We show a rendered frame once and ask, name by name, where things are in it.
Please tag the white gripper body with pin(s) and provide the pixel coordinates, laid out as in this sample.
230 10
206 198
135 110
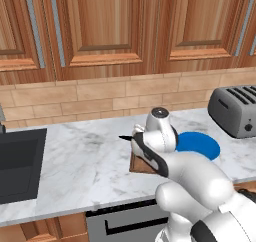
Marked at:
138 129

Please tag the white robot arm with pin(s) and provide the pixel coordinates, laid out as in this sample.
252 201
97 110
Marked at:
200 179

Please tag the brown wooden cutting board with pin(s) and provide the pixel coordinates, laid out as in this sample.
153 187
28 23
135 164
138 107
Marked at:
138 164

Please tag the blue round plate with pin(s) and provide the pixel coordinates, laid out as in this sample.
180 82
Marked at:
196 145

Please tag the wooden drawer front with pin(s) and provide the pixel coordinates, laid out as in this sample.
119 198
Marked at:
246 186

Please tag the grey dishwasher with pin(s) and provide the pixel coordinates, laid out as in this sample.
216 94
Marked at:
130 224

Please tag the grey four-slot toaster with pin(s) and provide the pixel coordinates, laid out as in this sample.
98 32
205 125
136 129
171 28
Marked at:
230 114

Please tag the black sink basin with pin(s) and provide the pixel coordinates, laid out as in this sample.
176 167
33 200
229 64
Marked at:
18 166

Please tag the wooden base cupboard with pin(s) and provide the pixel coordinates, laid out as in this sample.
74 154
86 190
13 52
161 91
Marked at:
40 229

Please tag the grey tap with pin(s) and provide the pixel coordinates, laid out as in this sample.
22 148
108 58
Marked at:
2 114

